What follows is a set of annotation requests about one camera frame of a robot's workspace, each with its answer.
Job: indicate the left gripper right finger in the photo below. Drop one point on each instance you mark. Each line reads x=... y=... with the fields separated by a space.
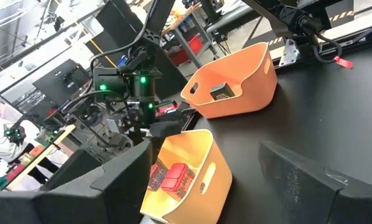
x=313 y=199

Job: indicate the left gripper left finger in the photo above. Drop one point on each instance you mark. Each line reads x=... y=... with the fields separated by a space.
x=117 y=193

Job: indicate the green spice tin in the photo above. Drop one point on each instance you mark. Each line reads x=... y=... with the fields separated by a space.
x=222 y=91

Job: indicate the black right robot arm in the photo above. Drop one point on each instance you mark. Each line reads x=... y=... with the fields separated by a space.
x=142 y=90

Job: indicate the large black panel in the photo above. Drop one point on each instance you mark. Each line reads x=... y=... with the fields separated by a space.
x=173 y=77

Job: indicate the yellow plastic bin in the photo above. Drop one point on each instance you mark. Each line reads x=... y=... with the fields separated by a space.
x=189 y=205

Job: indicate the grey metal rack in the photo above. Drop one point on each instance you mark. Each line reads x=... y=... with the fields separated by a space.
x=189 y=50

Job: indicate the light wooden plank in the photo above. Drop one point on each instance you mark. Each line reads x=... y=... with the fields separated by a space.
x=50 y=147

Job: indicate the red crate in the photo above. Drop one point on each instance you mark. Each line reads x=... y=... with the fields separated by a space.
x=195 y=45

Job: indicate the orange plastic bin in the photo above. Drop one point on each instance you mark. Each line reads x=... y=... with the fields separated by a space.
x=235 y=105

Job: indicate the black flat monitor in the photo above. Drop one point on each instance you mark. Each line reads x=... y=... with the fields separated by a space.
x=61 y=82

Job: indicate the black device green lights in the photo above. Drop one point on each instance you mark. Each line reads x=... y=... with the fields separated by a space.
x=15 y=133

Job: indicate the red tag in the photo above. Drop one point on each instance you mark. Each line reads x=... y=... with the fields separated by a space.
x=344 y=63

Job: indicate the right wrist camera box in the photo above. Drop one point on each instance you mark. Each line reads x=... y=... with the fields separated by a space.
x=165 y=129

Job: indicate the silver metal bracket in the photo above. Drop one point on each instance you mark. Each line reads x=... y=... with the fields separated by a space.
x=289 y=53

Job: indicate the black rig frame beam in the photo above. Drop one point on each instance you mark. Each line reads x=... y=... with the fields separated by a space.
x=291 y=18

